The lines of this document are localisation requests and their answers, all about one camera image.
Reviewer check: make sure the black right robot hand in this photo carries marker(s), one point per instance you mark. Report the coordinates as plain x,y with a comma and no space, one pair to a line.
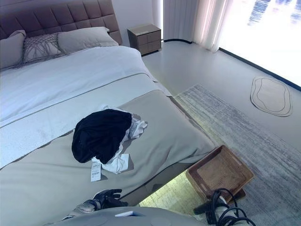
202,208

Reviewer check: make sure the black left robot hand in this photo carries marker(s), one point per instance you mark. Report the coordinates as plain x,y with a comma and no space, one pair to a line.
110,194

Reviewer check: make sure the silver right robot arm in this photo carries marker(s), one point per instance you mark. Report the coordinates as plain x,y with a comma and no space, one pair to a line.
229,215

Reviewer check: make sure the brown woven basket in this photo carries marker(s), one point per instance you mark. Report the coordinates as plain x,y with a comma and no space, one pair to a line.
219,173

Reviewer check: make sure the bed with grey cover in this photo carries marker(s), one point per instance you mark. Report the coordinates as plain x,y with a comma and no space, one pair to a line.
77,113

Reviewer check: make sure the grey robot torso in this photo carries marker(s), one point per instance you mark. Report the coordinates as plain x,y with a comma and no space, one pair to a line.
131,216

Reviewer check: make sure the white garment with tag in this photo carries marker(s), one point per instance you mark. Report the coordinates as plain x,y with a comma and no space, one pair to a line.
117,162

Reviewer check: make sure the black garment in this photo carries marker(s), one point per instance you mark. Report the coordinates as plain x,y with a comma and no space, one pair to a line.
101,136

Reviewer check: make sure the grey striped area rug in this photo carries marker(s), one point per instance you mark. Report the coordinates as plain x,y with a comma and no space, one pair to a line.
235,141

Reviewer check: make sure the small oval outlined rug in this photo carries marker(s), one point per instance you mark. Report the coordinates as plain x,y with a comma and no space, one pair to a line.
271,96

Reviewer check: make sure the beige pillow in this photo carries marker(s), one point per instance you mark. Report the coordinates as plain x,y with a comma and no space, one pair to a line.
85,38
10,50

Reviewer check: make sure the brown wooden nightstand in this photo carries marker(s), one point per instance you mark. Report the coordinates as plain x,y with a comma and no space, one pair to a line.
145,38

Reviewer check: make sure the patterned decorative cushion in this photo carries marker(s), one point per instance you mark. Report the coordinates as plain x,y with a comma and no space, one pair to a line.
41,47

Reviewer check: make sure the brown tufted headboard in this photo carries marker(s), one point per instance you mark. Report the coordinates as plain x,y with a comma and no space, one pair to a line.
58,16

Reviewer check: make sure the white sheer curtain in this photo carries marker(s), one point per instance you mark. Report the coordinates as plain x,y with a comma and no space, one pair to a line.
202,22

